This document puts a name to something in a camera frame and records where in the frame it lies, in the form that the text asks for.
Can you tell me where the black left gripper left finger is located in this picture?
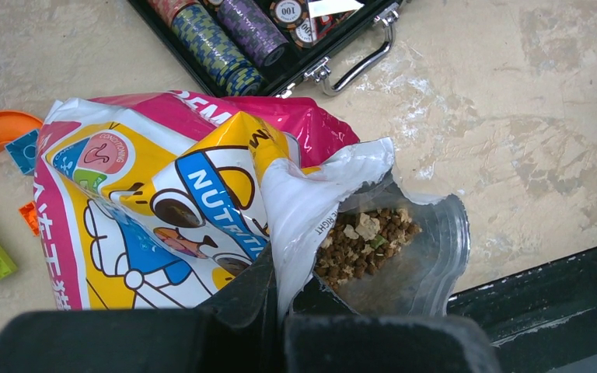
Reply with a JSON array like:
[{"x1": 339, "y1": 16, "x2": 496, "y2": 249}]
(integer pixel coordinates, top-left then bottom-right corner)
[{"x1": 0, "y1": 248, "x2": 277, "y2": 372}]

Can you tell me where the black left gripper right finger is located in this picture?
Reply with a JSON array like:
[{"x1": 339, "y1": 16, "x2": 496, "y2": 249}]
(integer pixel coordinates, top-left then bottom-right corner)
[{"x1": 284, "y1": 277, "x2": 503, "y2": 373}]

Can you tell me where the pet food bag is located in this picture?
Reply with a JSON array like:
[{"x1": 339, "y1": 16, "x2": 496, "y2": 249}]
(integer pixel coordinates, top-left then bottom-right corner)
[{"x1": 33, "y1": 91, "x2": 470, "y2": 315}]

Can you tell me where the blue toy brick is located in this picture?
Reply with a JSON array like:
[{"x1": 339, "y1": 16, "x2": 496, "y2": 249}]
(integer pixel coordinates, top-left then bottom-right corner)
[{"x1": 5, "y1": 129, "x2": 39, "y2": 176}]

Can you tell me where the black poker chip case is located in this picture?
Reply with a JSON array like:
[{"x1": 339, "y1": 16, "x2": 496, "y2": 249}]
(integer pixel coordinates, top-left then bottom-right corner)
[{"x1": 131, "y1": 1, "x2": 402, "y2": 97}]

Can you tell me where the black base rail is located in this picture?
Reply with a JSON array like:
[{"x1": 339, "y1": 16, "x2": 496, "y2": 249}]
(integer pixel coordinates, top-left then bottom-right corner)
[{"x1": 447, "y1": 247, "x2": 597, "y2": 372}]

